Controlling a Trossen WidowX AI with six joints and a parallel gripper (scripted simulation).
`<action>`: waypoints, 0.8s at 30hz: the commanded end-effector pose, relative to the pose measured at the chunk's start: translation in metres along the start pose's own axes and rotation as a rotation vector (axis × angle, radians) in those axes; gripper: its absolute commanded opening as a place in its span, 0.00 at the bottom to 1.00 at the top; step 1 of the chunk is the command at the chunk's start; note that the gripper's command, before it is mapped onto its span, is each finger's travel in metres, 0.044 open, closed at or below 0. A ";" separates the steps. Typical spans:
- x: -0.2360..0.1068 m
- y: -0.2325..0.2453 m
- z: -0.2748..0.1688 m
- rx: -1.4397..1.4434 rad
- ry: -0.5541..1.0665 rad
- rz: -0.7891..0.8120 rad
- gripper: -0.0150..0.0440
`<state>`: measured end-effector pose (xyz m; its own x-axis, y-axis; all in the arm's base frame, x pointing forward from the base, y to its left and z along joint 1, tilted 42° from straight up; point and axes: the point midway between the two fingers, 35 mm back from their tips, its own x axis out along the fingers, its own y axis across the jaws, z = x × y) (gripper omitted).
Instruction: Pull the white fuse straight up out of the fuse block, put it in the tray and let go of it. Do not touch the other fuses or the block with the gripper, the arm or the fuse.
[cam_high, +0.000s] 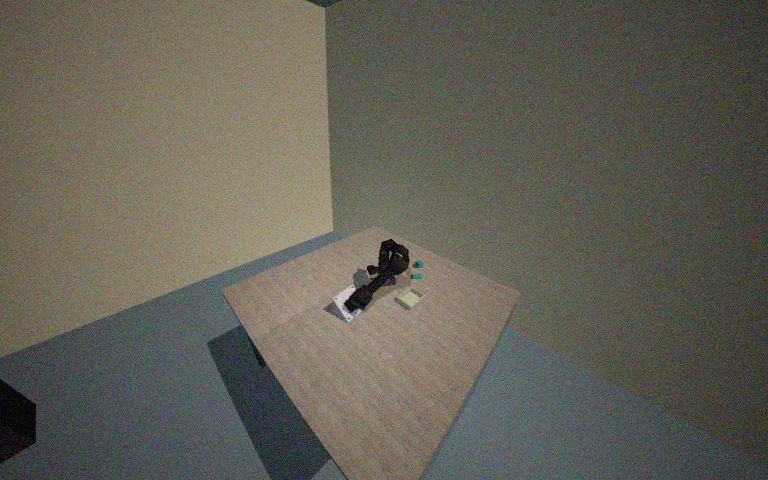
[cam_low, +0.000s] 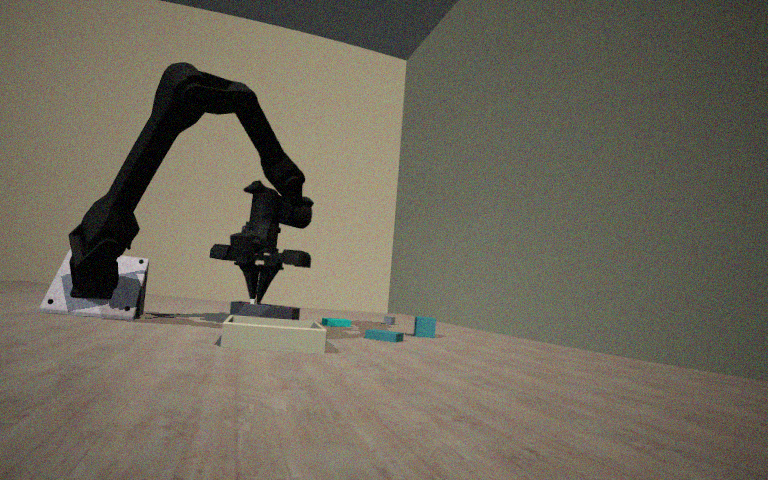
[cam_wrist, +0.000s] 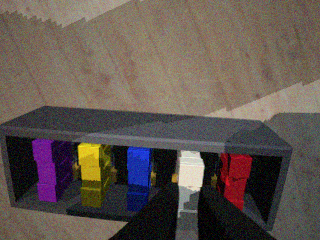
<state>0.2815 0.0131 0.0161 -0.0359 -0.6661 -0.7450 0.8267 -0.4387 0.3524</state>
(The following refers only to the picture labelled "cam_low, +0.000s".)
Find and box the beige rectangular tray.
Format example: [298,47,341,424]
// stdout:
[220,315,327,353]

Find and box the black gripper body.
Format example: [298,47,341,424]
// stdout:
[209,217,311,268]

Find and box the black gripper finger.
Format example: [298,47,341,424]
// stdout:
[234,262,259,299]
[257,264,284,302]

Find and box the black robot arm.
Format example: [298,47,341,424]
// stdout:
[68,62,314,300]

